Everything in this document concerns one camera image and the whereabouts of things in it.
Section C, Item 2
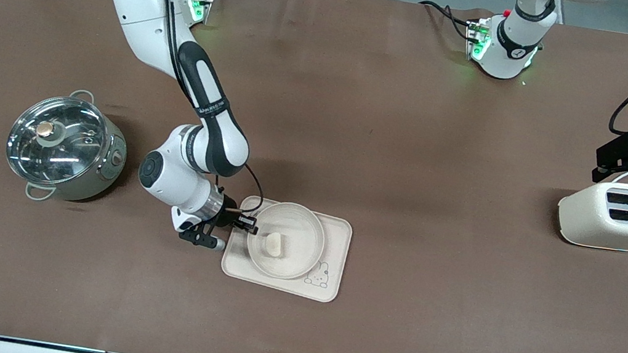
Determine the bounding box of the white steamed bun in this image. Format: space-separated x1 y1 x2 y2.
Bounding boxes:
263 230 286 258

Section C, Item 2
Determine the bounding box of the white round ribbed plate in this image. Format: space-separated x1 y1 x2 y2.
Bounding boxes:
242 197 330 285

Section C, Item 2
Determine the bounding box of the white tray with rabbit print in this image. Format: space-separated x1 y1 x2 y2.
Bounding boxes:
218 192 356 306

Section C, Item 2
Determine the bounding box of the cream two-slot toaster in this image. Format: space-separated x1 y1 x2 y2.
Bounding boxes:
552 173 628 254

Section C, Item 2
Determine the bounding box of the glass lid with copper knob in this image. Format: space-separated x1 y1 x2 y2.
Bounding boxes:
1 89 114 193

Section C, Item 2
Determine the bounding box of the brown table cover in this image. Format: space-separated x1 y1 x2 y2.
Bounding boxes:
0 0 628 353

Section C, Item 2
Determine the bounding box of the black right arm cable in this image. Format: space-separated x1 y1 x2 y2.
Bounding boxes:
121 0 295 219

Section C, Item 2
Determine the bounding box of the steel pot with grey handles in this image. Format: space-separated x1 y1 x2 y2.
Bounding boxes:
0 80 136 214

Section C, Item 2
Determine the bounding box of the black left arm base cable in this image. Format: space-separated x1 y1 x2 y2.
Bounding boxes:
414 0 478 43

